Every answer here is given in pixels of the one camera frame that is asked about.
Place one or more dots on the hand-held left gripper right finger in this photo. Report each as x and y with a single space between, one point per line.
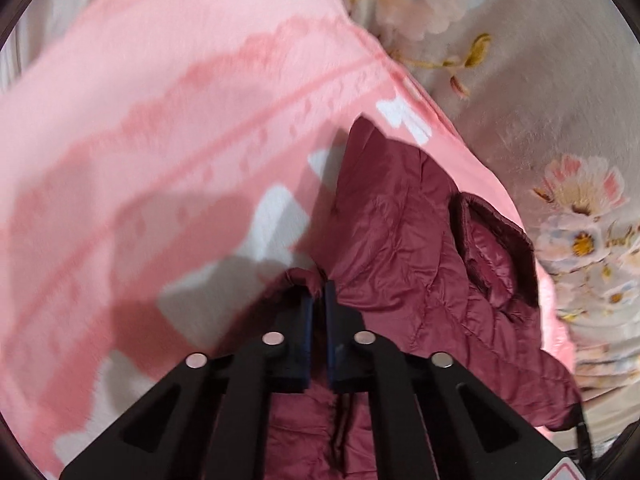
331 340

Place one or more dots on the grey floral blanket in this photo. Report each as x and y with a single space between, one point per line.
550 60

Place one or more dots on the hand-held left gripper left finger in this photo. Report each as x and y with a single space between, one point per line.
306 340

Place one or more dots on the maroon puffer jacket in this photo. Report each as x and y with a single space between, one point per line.
400 240

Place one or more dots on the pink blanket with white print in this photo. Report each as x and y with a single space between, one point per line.
150 110

